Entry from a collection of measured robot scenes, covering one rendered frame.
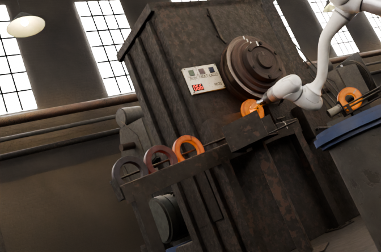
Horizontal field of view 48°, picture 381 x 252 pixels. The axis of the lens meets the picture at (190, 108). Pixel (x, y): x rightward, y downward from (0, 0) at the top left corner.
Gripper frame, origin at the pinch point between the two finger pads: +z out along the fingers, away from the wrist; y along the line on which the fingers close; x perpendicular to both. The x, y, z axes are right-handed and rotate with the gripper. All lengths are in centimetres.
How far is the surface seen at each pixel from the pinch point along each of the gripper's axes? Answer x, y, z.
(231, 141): -19, -45, -26
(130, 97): 205, 214, 546
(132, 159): -10, -86, 2
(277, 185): -48, -30, -28
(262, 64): 23.9, 15.7, -8.1
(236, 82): 19.4, -1.8, 1.5
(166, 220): -44, -20, 118
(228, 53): 39.0, 2.0, 1.8
